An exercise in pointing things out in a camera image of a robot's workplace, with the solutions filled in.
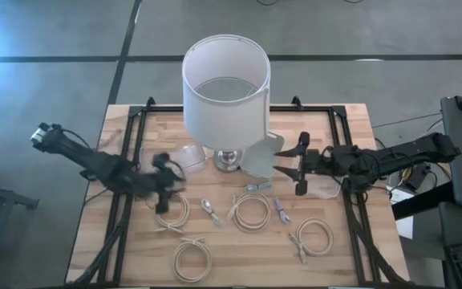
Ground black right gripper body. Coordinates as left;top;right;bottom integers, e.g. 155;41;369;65
296;132;330;197

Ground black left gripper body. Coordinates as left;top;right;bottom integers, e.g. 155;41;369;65
134;151;176;214

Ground beige cable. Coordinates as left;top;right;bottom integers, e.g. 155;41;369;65
152;191;191;234
226;191;272;234
288;217;335;264
172;236;213;284

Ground silver lamp with white shade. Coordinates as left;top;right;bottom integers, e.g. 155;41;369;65
181;34;272;173

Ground black power adapter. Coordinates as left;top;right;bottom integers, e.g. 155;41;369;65
405;162;431;192

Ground white paper sheet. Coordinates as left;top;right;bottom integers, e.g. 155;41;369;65
387;186;415;240

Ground white plastic bin with handle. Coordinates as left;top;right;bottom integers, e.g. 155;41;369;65
239;131;286;179

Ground black aluminium rig frame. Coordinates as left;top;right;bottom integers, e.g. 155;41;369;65
72;96;407;288

